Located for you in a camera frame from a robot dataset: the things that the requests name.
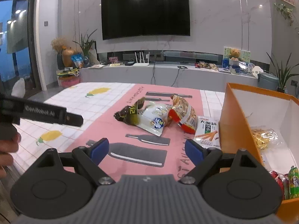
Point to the yellow chips snack bag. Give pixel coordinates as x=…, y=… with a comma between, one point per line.
x=263, y=137

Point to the green bottle in box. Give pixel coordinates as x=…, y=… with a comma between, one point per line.
x=293, y=178

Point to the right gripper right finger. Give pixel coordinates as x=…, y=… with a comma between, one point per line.
x=234, y=184

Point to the pink storage basket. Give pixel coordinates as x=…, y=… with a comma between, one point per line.
x=70, y=81

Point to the teddy bear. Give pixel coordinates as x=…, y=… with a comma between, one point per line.
x=234, y=54

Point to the hanging ivy vine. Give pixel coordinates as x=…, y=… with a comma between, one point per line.
x=288, y=15

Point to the person's left hand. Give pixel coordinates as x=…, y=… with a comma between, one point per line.
x=6, y=148

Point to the pink and white tablecloth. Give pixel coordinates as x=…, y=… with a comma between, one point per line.
x=132, y=150

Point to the dark green snack bag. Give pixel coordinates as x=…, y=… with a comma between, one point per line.
x=130, y=114

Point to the dried flower bouquet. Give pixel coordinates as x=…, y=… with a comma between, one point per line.
x=59, y=44

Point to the white blue snack bag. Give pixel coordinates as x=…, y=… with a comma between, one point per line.
x=154, y=117

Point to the white wifi router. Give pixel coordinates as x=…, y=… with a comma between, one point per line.
x=140, y=60

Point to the black wall television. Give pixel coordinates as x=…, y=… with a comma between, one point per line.
x=130, y=18

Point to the green plant in vase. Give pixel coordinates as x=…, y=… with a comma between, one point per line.
x=86, y=44

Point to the blue snack bag on console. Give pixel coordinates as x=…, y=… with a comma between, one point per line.
x=77, y=60

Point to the golden vase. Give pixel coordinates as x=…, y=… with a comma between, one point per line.
x=66, y=57

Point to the red packets in box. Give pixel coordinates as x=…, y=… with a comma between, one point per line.
x=282, y=181

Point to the grey tv console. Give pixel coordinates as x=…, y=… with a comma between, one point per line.
x=167, y=75

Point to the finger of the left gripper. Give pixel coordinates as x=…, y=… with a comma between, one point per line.
x=73, y=119

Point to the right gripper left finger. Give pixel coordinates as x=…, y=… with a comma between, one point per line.
x=59, y=184

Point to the red orange fries snack bag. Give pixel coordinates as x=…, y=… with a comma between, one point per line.
x=183, y=114

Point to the potted plant by bin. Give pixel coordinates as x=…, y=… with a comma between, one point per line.
x=283, y=72

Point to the orange white cardboard box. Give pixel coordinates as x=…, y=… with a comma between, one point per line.
x=265, y=123

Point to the grey blue trash bin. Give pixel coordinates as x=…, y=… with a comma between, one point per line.
x=267, y=81

